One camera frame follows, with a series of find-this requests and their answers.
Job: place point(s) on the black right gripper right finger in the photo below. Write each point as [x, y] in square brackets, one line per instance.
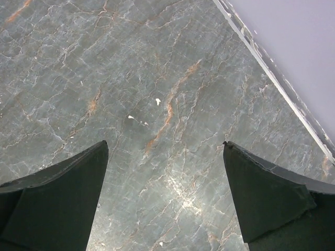
[278, 209]

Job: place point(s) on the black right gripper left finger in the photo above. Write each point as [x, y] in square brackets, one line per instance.
[54, 208]

